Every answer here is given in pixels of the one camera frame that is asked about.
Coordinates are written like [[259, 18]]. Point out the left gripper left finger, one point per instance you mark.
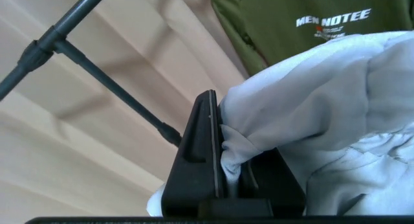
[[194, 172]]

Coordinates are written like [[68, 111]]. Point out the beige curtain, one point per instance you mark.
[[81, 136]]

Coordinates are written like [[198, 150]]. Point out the green long-sleeved shirt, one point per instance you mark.
[[275, 33]]

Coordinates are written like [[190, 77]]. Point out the pale grey shorts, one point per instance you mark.
[[323, 104]]

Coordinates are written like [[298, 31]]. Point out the black clothes rack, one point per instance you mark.
[[42, 49]]

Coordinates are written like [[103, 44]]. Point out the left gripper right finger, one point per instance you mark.
[[278, 182]]

